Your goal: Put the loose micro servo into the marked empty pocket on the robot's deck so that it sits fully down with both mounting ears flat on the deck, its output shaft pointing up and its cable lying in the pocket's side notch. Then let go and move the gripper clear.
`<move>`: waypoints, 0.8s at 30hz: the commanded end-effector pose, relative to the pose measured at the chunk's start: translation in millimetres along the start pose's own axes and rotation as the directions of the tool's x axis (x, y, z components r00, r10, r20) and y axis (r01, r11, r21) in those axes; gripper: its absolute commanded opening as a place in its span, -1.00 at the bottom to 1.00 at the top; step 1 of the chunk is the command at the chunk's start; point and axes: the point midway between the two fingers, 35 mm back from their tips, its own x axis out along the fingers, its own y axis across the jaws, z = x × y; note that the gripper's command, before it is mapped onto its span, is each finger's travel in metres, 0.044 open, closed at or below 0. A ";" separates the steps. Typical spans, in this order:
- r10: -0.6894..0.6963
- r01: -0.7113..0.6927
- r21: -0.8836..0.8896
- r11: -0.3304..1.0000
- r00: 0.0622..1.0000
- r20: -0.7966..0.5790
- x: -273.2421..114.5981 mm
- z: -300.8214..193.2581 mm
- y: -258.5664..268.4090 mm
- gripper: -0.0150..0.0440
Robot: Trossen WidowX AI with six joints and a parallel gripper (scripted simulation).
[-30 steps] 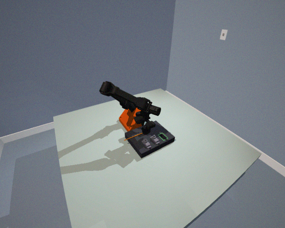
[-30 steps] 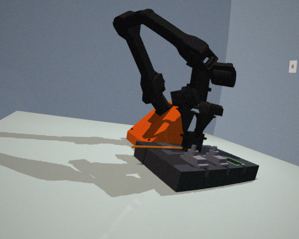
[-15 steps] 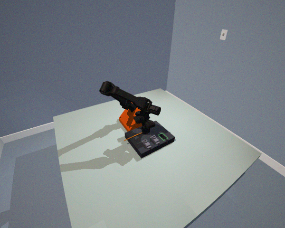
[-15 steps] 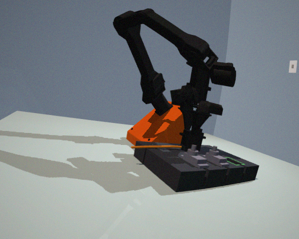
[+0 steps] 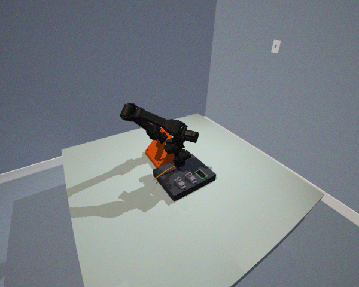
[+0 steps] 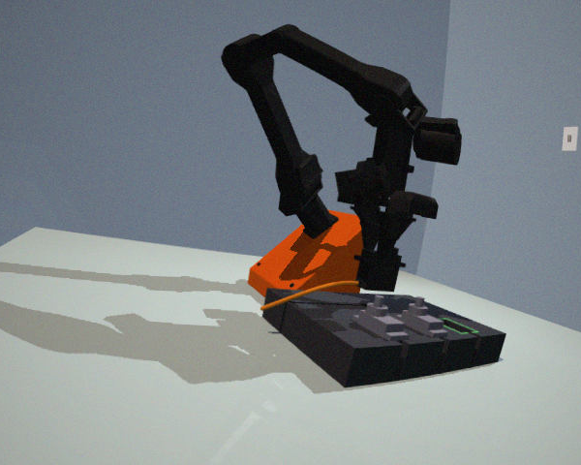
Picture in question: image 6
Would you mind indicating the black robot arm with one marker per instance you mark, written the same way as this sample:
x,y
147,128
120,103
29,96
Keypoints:
x,y
381,92

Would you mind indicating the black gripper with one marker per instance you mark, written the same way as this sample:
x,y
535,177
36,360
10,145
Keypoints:
x,y
385,228

